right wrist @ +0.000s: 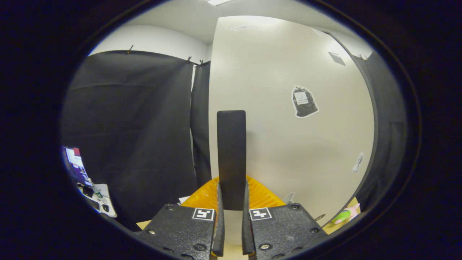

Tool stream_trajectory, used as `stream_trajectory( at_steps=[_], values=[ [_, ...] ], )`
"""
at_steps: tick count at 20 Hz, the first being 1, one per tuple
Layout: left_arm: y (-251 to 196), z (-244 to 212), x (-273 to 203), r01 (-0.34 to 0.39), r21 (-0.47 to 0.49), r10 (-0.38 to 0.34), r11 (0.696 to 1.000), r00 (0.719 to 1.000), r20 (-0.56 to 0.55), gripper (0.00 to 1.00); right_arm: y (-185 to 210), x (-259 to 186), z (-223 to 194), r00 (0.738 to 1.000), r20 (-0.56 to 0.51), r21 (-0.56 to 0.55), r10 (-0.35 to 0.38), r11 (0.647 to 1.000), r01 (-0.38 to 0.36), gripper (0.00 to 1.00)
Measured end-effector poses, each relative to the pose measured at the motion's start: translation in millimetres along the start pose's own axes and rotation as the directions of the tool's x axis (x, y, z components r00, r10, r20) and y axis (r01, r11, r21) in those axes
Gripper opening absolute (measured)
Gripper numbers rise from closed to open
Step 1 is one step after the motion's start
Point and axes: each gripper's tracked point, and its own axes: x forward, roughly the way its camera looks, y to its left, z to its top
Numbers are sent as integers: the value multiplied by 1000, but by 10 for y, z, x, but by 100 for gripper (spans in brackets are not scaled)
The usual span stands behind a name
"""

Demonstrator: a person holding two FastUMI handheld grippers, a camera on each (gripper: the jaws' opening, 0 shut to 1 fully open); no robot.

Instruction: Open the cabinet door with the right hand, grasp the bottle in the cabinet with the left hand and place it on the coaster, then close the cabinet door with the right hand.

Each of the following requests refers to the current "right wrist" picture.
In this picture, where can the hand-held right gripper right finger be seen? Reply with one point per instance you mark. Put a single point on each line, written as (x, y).
(285, 231)

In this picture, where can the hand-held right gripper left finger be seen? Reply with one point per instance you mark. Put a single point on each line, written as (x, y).
(187, 231)

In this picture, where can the green and pink toy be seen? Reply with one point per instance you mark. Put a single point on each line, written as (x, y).
(344, 215)

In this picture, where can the white desk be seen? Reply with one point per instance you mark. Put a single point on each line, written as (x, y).
(108, 211)

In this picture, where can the black computer mouse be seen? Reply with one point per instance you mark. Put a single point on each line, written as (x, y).
(105, 208)

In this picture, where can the black backdrop cloth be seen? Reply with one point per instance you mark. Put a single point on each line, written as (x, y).
(137, 137)

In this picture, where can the computer monitor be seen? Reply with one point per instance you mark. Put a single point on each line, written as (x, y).
(75, 164)

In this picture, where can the long ceiling light panel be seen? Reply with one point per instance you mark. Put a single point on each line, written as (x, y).
(217, 1)

